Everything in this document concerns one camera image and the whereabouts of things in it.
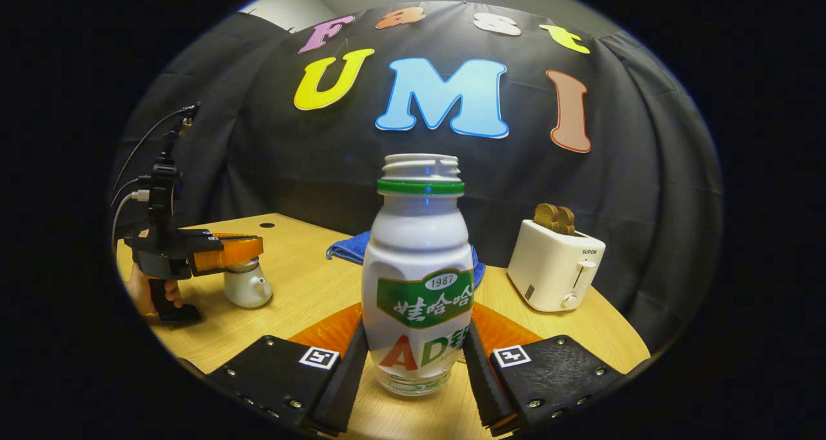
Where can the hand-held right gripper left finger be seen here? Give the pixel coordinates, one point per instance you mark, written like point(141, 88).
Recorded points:
point(345, 388)

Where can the white toaster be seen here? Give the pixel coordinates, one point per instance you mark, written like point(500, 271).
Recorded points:
point(548, 272)

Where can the white water bottle green label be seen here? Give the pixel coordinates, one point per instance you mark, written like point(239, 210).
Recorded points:
point(416, 246)

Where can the blue towel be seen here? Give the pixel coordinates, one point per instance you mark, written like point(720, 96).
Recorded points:
point(352, 250)

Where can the white teacup lid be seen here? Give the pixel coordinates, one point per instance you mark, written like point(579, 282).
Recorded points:
point(240, 267)

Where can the brown bread slices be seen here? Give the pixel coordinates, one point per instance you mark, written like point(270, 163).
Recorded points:
point(554, 217)

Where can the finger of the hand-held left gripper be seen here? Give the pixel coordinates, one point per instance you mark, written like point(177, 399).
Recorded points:
point(226, 253)
point(235, 235)

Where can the white ceramic teacup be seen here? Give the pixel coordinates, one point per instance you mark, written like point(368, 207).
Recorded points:
point(248, 291)

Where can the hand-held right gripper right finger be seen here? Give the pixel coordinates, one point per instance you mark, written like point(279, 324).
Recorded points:
point(483, 382)

